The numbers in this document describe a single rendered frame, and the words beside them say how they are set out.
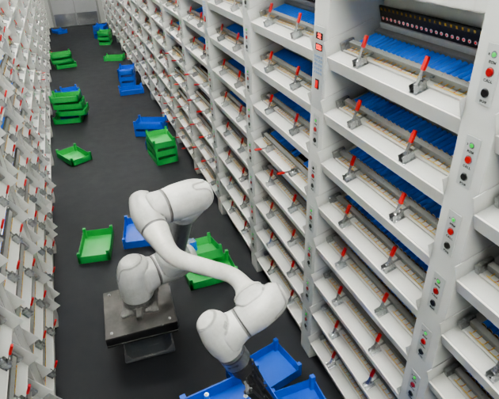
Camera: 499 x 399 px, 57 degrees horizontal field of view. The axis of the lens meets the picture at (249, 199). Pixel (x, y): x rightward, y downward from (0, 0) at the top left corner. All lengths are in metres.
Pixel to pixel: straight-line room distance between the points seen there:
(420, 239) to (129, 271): 1.32
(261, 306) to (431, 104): 0.73
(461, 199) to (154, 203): 1.02
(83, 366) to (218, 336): 1.27
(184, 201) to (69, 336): 1.26
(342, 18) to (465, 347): 1.03
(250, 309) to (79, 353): 1.39
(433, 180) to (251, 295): 0.61
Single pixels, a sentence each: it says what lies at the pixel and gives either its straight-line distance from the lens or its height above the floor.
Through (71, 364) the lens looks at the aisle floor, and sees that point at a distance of 2.57.
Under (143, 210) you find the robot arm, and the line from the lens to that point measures 1.67.
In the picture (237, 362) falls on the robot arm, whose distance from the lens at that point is 1.47.
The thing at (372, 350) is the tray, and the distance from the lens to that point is 1.81.
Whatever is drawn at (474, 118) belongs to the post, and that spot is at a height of 1.49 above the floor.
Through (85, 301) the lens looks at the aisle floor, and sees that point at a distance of 2.88.
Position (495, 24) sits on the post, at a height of 1.68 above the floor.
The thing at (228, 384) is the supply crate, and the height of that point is 0.43.
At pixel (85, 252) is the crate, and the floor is 0.00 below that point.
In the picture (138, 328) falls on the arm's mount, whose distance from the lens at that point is 2.26.
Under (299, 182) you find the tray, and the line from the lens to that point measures 1.97.
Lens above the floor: 1.86
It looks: 32 degrees down
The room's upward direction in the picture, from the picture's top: 2 degrees counter-clockwise
